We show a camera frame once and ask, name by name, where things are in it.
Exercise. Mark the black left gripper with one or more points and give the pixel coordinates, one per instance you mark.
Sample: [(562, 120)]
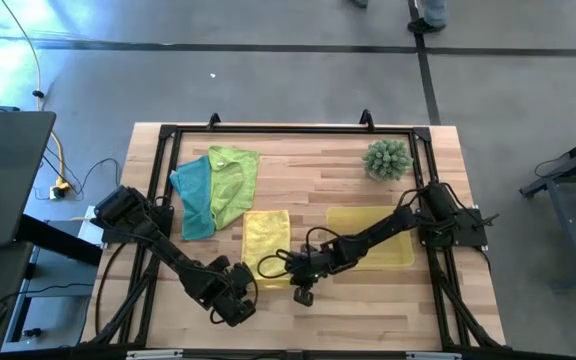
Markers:
[(243, 280)]

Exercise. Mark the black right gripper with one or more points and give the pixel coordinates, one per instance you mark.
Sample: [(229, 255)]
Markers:
[(313, 267)]

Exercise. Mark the yellow microfiber towel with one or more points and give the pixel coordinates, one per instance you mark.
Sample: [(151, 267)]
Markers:
[(265, 240)]

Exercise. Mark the teal microfiber towel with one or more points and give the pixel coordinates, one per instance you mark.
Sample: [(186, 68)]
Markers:
[(195, 200)]

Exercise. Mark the green microfiber towel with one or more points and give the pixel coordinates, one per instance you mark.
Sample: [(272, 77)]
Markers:
[(233, 185)]

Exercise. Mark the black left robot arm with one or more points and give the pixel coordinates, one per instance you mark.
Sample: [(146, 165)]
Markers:
[(168, 250)]

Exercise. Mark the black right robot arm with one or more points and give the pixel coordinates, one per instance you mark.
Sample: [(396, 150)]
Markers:
[(378, 227)]

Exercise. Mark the yellow translucent plastic basket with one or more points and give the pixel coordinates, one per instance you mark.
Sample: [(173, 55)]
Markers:
[(393, 252)]

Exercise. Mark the green artificial succulent plant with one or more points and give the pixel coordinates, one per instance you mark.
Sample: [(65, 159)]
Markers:
[(387, 160)]

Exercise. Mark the yellow power plug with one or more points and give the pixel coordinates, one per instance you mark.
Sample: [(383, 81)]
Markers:
[(60, 190)]

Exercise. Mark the dark grey desk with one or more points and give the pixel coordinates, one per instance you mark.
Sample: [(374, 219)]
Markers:
[(8, 175)]

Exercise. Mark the black metal cart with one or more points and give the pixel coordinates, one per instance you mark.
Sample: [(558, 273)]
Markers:
[(568, 169)]

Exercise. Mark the person's shoe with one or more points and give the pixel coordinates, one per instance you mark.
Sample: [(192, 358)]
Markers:
[(425, 26)]

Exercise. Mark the person's leg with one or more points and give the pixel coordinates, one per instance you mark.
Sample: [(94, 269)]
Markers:
[(435, 10)]

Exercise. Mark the silver metal bracket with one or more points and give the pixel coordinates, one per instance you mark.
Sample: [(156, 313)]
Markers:
[(433, 356), (153, 355)]

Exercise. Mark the black aluminium table frame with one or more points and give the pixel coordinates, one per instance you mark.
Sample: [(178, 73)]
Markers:
[(293, 130)]

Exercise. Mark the black frame clamp bracket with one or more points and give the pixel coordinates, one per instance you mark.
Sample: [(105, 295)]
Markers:
[(213, 122), (366, 120)]

